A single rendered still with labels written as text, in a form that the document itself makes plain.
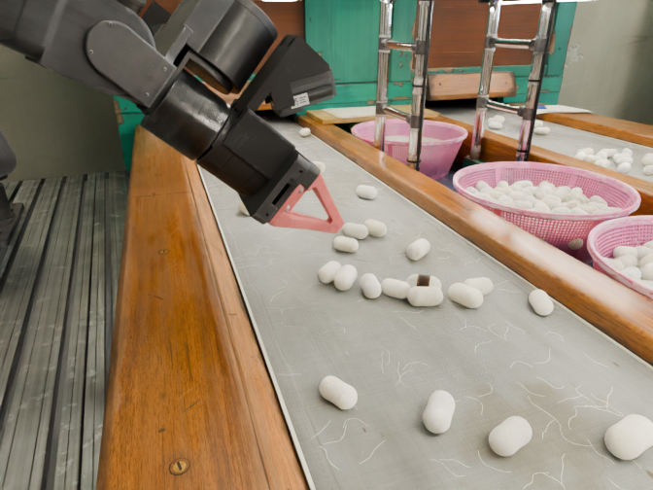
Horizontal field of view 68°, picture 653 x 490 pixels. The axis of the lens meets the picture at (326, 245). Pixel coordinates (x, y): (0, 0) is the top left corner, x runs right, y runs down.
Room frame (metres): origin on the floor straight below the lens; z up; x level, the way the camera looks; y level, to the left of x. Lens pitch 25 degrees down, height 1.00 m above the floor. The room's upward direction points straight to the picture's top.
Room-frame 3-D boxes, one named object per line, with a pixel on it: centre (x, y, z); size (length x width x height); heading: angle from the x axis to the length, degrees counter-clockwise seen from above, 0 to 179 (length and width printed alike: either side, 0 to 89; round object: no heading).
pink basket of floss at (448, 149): (1.13, -0.19, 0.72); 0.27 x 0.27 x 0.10
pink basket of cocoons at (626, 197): (0.72, -0.33, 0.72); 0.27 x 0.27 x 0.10
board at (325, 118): (1.34, -0.12, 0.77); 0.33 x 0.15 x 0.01; 109
